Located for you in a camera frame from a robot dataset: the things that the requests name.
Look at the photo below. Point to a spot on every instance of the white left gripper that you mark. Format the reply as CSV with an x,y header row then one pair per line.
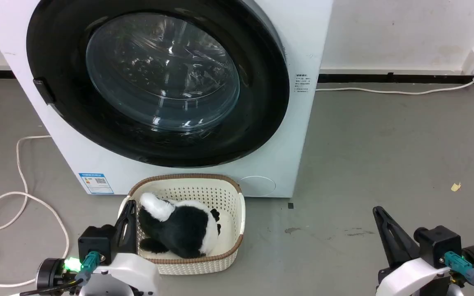
x,y
132,273

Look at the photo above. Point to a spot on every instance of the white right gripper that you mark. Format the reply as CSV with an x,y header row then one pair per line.
x,y
414,277

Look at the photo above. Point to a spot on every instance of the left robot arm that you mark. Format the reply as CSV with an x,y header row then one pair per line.
x,y
49,274

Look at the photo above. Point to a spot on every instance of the black round washer door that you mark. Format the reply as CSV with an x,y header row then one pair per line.
x,y
257,102

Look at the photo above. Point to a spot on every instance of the white washing machine body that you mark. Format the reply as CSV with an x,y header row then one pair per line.
x,y
303,37

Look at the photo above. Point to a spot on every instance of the black and white panda plush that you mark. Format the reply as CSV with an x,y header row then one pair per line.
x,y
183,228

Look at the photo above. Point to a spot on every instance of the blue energy label sticker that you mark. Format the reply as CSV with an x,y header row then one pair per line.
x,y
96,183

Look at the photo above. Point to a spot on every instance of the yellow paper scrap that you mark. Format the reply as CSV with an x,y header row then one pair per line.
x,y
456,187

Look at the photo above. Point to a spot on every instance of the cream perforated laundry basket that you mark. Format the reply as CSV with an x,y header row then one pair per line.
x,y
228,197

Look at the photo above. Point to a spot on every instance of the round white filter cover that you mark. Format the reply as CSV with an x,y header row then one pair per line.
x,y
256,186

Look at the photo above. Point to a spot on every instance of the small white text sticker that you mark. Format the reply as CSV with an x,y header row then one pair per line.
x,y
302,84

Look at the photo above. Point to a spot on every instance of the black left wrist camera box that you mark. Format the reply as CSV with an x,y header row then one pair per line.
x,y
97,242

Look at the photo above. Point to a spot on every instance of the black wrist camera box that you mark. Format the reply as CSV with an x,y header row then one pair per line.
x,y
440,242
97,242

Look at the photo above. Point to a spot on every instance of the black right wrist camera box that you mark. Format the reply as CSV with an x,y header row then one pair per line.
x,y
440,242

